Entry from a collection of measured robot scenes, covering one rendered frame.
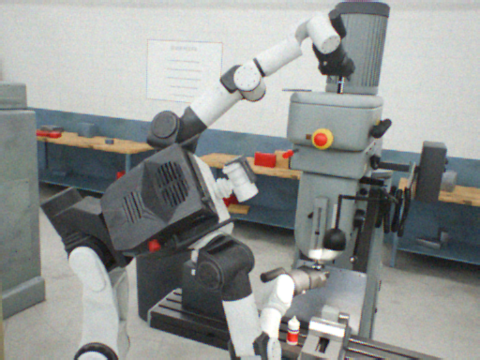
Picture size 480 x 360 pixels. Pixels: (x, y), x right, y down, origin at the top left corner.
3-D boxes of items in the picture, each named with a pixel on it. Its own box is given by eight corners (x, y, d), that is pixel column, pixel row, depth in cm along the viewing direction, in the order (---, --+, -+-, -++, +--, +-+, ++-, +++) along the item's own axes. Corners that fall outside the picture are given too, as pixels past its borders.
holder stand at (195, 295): (224, 320, 180) (228, 274, 176) (180, 304, 190) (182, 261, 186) (238, 307, 191) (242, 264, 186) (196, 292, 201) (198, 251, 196)
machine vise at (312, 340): (338, 381, 149) (342, 352, 146) (294, 367, 154) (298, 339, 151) (352, 329, 180) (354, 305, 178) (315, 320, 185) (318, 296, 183)
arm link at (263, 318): (288, 321, 142) (277, 378, 127) (260, 322, 146) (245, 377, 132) (276, 299, 137) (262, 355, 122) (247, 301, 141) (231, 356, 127)
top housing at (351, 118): (367, 153, 129) (374, 97, 126) (280, 142, 138) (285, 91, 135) (379, 138, 172) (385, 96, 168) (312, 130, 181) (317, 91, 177)
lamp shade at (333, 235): (323, 249, 139) (326, 231, 138) (322, 242, 146) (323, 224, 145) (347, 252, 139) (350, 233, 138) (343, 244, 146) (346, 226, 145)
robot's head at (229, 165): (231, 193, 131) (252, 185, 128) (217, 168, 130) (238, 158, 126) (238, 186, 137) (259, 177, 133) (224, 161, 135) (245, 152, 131)
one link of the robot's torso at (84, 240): (54, 248, 131) (88, 232, 129) (73, 233, 144) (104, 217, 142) (78, 285, 133) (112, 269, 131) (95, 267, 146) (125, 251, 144)
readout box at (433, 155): (441, 204, 164) (451, 148, 159) (413, 201, 167) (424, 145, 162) (438, 193, 182) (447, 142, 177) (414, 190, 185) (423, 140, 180)
